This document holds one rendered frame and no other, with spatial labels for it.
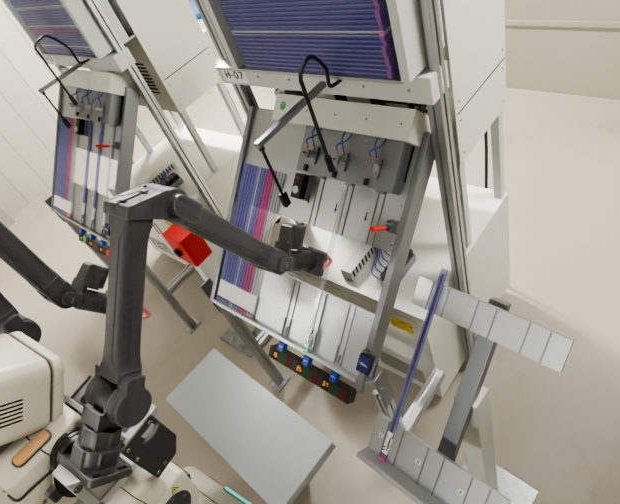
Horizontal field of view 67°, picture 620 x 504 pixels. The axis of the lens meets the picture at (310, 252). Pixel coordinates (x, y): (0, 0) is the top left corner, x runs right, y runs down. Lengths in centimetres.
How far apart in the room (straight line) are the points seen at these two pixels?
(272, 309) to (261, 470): 49
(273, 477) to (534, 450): 101
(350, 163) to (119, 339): 76
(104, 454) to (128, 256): 36
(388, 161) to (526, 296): 131
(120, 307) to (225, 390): 86
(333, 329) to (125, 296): 72
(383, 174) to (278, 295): 55
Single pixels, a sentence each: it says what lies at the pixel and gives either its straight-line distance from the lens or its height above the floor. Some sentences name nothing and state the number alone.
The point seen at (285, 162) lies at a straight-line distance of 157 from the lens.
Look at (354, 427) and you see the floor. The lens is 215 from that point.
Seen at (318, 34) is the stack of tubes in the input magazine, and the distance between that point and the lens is 124.
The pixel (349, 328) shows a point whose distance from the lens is 139.
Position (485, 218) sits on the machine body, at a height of 62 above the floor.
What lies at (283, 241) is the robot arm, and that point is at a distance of 122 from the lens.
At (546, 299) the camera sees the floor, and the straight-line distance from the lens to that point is 239.
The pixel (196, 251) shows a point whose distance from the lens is 208.
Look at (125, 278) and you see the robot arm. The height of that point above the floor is 143.
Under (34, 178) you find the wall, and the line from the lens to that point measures 511.
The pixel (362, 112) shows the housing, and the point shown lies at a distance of 132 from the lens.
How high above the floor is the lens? 192
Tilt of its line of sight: 43 degrees down
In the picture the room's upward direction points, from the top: 24 degrees counter-clockwise
